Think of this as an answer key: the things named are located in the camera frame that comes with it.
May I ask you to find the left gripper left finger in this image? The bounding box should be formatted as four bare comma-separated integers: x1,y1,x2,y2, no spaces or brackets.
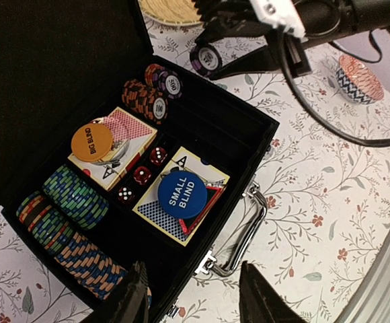
81,262,149,323

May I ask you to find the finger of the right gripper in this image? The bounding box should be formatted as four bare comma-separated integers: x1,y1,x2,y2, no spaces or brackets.
208,46,279,80
195,16,266,44

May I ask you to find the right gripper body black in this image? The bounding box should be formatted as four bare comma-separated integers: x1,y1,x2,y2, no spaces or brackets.
194,1,311,77

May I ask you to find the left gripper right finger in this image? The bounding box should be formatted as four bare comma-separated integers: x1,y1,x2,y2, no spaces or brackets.
239,261,305,323

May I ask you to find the black white dealer button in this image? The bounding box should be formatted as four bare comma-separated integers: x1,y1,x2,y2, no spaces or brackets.
190,44,223,77

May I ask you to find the black triangle card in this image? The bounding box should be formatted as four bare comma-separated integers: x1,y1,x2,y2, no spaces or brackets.
178,184,226,236

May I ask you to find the red die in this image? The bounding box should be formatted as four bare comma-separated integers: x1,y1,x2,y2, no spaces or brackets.
118,186,134,204

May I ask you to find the blue small blind button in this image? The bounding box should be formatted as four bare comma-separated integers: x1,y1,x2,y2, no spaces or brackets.
157,170,207,219

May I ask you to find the red card deck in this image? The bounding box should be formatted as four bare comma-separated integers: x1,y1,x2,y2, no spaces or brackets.
68,107,157,191

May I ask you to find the red dice pair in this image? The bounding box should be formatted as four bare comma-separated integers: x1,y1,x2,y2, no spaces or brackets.
133,147,167,186

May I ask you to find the black poker case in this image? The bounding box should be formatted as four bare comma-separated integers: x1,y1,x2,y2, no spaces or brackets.
0,1,278,322

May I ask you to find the orange big blind button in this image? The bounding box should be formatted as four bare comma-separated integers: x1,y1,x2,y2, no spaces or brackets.
71,123,113,162

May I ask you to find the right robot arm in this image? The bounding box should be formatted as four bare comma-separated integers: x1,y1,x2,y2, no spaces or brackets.
190,1,390,148

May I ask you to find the woven bamboo tray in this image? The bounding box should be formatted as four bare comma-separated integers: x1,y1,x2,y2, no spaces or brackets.
139,0,201,27

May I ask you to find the blue chip row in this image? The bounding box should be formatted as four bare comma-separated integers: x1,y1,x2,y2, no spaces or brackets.
16,191,128,300

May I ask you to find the dark chip stack 500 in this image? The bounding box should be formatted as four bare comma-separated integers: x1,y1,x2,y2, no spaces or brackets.
145,63,183,99

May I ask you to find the red patterned bowl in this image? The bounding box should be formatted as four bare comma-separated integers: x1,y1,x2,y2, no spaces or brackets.
336,55,385,105

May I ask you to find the dark chip stack 100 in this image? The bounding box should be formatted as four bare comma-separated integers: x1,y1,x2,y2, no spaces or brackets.
122,79,169,124

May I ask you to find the green chip row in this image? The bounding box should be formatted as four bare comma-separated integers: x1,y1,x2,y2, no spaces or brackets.
42,165,109,230

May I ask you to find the clear plastic disc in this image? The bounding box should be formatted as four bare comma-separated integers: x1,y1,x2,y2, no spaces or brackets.
91,116,135,165

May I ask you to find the front aluminium rail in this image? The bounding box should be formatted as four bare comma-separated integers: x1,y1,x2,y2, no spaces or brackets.
336,231,390,322

